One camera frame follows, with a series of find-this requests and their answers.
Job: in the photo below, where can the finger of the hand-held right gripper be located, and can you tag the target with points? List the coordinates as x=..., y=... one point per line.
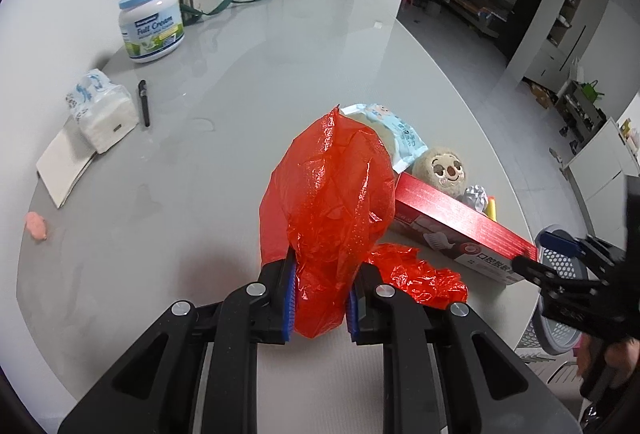
x=535, y=270
x=555, y=239

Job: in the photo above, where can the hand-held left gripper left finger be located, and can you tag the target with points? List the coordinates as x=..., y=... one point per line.
x=287, y=299

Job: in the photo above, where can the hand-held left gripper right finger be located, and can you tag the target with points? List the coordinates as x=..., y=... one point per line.
x=352, y=314

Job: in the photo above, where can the grey perforated plastic basket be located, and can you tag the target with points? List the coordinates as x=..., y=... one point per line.
x=565, y=266

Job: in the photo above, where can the silver foil ball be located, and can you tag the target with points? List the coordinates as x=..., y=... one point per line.
x=475, y=199

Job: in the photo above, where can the red toothpaste box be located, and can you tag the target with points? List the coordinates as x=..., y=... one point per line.
x=450, y=214

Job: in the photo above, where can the red plastic bag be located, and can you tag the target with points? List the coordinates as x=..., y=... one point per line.
x=330, y=194

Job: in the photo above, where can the beige plush toy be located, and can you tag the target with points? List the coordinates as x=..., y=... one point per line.
x=440, y=168

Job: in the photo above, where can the small pink object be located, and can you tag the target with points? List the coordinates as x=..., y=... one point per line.
x=37, y=226

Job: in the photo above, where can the person's right hand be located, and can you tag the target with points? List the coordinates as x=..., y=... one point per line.
x=622, y=356

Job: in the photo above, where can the white cabinet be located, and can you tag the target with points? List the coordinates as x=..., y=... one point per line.
x=600, y=153

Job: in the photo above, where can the shoe rack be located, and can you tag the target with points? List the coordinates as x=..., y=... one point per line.
x=575, y=106

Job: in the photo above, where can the green bag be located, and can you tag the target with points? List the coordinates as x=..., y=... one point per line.
x=591, y=89

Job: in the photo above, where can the light blue wet wipes pack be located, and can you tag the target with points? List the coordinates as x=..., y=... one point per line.
x=395, y=126

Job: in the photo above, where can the black pen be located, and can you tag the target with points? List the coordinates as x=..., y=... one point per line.
x=144, y=103

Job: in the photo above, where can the white tissue pack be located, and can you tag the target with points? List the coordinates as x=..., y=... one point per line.
x=105, y=113

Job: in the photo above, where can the white notebook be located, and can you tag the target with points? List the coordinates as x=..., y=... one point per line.
x=62, y=163

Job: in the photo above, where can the white milk powder can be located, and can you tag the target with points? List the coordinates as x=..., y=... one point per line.
x=150, y=28

